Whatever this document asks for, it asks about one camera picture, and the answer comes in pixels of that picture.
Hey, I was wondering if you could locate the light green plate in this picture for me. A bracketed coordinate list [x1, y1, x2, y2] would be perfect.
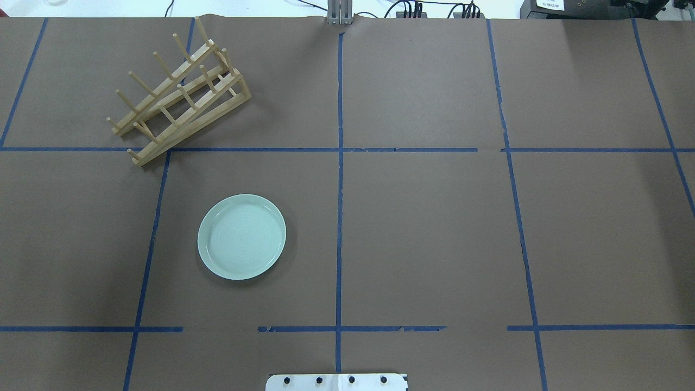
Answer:
[197, 194, 287, 281]

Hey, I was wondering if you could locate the wooden dish rack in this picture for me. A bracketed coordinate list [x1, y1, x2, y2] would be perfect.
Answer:
[107, 17, 252, 167]

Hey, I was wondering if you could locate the far black red connector block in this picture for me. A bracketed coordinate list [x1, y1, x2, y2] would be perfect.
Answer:
[384, 1, 425, 19]

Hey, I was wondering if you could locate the black red connector block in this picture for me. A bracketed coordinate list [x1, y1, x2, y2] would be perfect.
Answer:
[384, 1, 425, 19]
[447, 1, 484, 19]

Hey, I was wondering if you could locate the near black red connector block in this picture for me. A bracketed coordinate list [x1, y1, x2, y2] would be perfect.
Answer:
[447, 1, 484, 19]

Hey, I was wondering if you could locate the black computer box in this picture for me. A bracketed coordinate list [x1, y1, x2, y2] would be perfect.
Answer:
[519, 1, 668, 20]

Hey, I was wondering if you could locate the aluminium frame post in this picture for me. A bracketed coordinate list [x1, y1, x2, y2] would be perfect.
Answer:
[327, 0, 354, 26]

